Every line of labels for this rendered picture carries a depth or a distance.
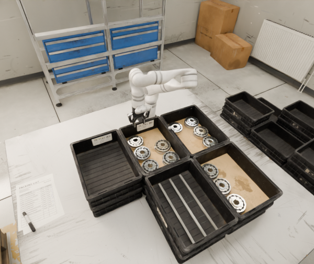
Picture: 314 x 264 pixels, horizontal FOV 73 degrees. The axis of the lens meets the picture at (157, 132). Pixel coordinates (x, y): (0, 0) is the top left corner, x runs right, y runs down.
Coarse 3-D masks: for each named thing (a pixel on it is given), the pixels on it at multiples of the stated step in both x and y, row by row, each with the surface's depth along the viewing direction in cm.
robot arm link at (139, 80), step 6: (132, 72) 103; (138, 72) 102; (150, 72) 106; (132, 78) 102; (138, 78) 100; (144, 78) 102; (150, 78) 104; (156, 78) 106; (138, 84) 102; (144, 84) 104; (150, 84) 107
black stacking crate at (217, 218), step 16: (160, 176) 115; (176, 176) 123; (192, 176) 123; (160, 192) 115; (208, 192) 112; (176, 208) 109; (192, 208) 109; (208, 208) 110; (224, 208) 103; (176, 224) 104; (192, 224) 104; (208, 224) 104; (224, 224) 104; (176, 240) 94; (208, 240) 96
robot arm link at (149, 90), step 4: (144, 88) 152; (148, 88) 148; (152, 88) 145; (156, 88) 140; (160, 88) 137; (144, 92) 154; (148, 92) 150; (152, 92) 147; (156, 92) 144; (160, 92) 141; (164, 92) 139
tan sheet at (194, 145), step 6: (180, 120) 156; (186, 132) 148; (192, 132) 148; (180, 138) 144; (186, 138) 144; (192, 138) 144; (186, 144) 140; (192, 144) 140; (198, 144) 141; (192, 150) 137; (198, 150) 137
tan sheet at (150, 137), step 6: (144, 132) 147; (150, 132) 147; (156, 132) 147; (126, 138) 142; (144, 138) 143; (150, 138) 143; (156, 138) 143; (162, 138) 143; (144, 144) 139; (150, 144) 139; (132, 150) 135; (150, 150) 135; (156, 156) 132; (162, 156) 132; (162, 162) 129
